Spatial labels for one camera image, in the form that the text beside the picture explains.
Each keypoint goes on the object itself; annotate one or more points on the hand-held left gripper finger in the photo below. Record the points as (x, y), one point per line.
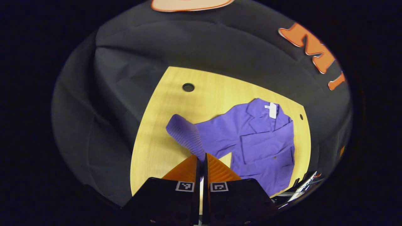
(198, 188)
(205, 188)

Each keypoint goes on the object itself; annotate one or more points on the black backdrop cloth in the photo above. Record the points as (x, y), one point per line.
(188, 40)

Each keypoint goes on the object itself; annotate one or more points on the purple knit cardigan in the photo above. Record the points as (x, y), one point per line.
(260, 147)

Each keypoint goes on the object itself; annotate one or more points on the metal frame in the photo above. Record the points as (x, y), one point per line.
(301, 188)

